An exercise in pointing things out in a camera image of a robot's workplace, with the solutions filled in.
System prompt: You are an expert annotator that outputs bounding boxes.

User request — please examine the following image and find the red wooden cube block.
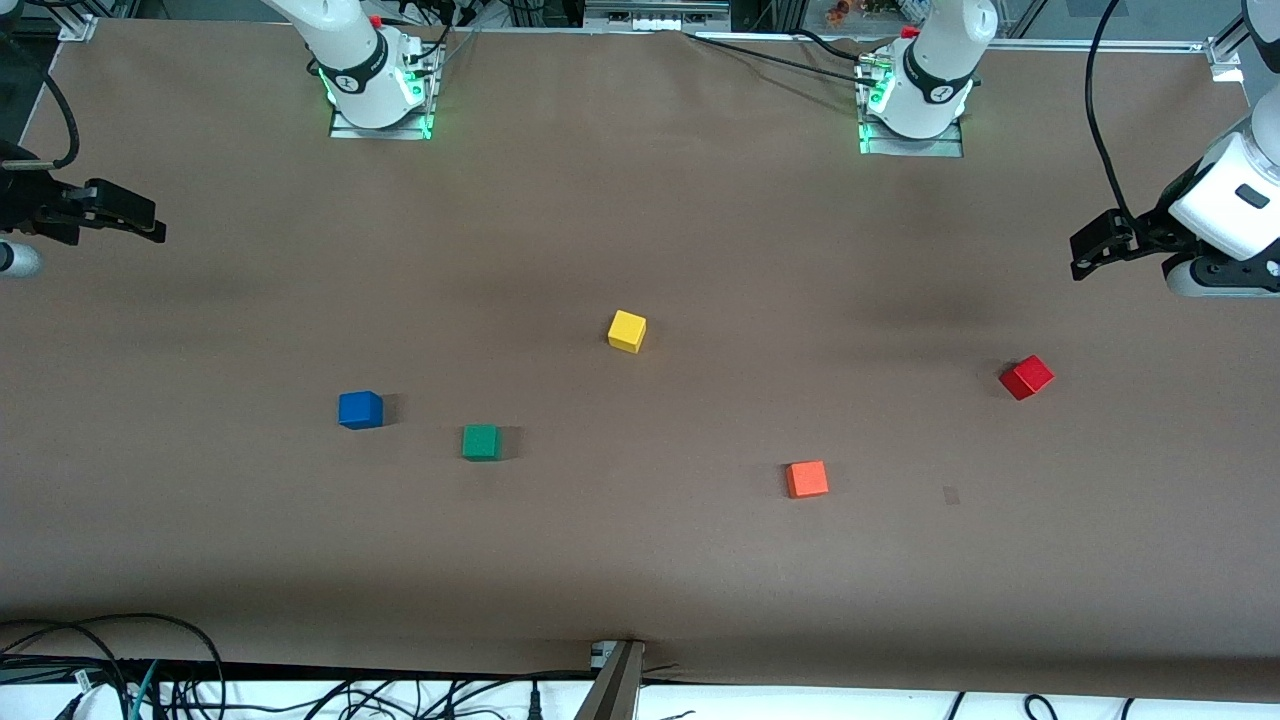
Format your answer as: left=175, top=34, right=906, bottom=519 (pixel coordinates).
left=998, top=354, right=1056, bottom=402

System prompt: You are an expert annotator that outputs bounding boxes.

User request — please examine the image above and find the blue wooden cube block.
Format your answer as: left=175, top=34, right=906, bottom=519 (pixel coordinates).
left=338, top=391, right=385, bottom=431

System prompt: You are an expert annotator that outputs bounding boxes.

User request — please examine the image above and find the yellow wooden cube block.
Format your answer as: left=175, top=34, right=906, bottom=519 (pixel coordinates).
left=607, top=309, right=648, bottom=355

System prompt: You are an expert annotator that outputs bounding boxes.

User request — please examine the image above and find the grey metal power strip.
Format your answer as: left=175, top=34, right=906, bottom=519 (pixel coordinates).
left=584, top=0, right=732, bottom=32

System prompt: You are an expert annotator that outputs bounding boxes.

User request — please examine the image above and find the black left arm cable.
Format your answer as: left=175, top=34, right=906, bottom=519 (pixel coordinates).
left=1084, top=0, right=1138, bottom=217

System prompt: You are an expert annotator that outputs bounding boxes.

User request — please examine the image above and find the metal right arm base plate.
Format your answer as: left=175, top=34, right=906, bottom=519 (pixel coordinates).
left=329, top=45, right=435, bottom=142

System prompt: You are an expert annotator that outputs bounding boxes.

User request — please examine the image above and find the long black base cable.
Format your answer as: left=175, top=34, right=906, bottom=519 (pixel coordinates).
left=684, top=30, right=873, bottom=87

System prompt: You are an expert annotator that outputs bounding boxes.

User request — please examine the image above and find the black looped floor cable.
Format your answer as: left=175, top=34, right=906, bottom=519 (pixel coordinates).
left=0, top=612, right=227, bottom=720

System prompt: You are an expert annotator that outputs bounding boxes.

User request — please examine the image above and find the teal floor cable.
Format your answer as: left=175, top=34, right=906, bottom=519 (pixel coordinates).
left=127, top=659, right=162, bottom=720

